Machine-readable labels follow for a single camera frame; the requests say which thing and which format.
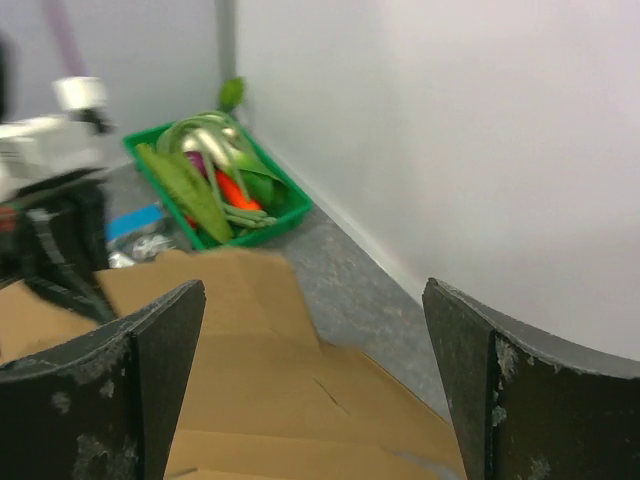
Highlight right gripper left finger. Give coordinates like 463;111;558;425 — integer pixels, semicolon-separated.
1;280;206;479

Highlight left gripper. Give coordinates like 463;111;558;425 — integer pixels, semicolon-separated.
1;167;119;325

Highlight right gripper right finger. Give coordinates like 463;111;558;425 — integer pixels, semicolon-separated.
422;278;639;479

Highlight large cardboard box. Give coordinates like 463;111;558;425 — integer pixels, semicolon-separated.
1;249;464;479

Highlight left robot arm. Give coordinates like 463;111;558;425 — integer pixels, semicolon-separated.
1;38;118;324

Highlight clear plastic bag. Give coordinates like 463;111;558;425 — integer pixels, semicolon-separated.
107;232;191;269

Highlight green lettuce leaf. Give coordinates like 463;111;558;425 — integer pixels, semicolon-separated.
136;143;233;244

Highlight green asparagus bundle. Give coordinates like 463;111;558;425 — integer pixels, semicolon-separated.
204;164;279;236

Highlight green plastic tray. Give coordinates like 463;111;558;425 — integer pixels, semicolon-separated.
123;110;312;251

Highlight orange toy carrot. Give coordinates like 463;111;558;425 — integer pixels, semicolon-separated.
215;169;262;211

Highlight white toy radish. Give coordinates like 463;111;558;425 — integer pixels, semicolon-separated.
181;128;235;169

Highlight green long beans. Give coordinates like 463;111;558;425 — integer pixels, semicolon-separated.
156;110;253;166

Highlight green bok choy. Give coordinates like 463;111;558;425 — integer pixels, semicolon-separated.
230;147;288;208

